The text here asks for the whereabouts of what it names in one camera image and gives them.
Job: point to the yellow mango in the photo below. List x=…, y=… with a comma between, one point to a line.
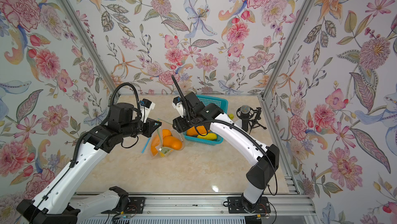
x=208, y=136

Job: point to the aluminium corner post left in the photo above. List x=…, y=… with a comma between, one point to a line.
x=87, y=43

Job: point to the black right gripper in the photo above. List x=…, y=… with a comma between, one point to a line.
x=181, y=126

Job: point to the aluminium front rail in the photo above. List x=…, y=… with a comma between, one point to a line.
x=216, y=204

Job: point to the clear zip-top bag green print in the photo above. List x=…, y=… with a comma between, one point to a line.
x=168, y=126

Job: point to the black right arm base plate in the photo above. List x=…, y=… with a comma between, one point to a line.
x=239, y=205

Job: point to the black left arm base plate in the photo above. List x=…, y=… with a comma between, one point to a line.
x=135, y=205

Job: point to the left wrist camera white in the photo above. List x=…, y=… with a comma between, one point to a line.
x=146, y=106

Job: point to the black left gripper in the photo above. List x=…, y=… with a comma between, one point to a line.
x=149, y=123

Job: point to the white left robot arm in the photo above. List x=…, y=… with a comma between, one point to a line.
x=53, y=205

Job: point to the aluminium corner post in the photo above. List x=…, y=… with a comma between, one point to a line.
x=290, y=42
x=87, y=43

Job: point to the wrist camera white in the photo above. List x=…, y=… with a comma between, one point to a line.
x=146, y=106
x=178, y=106

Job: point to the orange mango front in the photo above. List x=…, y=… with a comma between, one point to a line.
x=196, y=131

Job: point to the aluminium corner post right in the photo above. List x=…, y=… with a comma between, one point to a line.
x=290, y=42

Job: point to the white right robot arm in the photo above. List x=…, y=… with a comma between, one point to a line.
x=264, y=160

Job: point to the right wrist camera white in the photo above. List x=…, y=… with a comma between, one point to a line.
x=178, y=106

